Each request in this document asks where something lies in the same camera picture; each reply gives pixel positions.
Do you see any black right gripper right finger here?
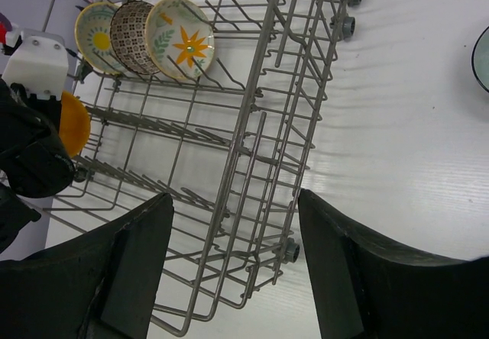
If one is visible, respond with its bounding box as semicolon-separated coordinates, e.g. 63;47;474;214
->
298;189;488;338

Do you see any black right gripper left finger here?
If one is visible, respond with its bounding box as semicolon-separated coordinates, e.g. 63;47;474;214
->
1;193;174;338

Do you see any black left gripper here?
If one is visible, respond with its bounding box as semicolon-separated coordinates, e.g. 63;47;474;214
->
1;81;75;250

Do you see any yellow orange bowl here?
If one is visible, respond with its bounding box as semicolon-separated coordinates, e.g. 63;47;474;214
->
59;91;91;158

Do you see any blue yellow sun bowl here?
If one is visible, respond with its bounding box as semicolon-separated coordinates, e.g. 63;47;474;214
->
74;2;124;75

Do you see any red patterned bowl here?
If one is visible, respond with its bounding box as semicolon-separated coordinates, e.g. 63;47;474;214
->
110;0;159;76

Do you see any grey wire dish rack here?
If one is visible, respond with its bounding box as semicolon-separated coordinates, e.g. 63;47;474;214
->
44;0;361;338

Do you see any leaf flower pattern bowl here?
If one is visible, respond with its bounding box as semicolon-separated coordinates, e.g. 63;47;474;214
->
145;0;215;81

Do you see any teal green bowl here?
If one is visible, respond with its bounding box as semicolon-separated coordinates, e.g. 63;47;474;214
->
471;27;489;92

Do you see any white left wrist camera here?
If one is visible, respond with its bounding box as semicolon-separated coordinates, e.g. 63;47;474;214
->
1;18;69;101

